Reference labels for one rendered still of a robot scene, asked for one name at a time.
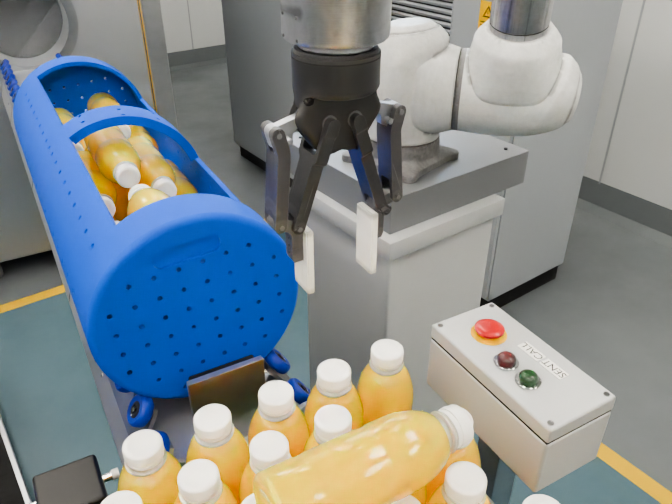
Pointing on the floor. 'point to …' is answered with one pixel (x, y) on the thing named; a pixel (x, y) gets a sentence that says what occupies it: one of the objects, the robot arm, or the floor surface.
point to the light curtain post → (157, 59)
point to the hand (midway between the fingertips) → (336, 252)
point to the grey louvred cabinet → (544, 223)
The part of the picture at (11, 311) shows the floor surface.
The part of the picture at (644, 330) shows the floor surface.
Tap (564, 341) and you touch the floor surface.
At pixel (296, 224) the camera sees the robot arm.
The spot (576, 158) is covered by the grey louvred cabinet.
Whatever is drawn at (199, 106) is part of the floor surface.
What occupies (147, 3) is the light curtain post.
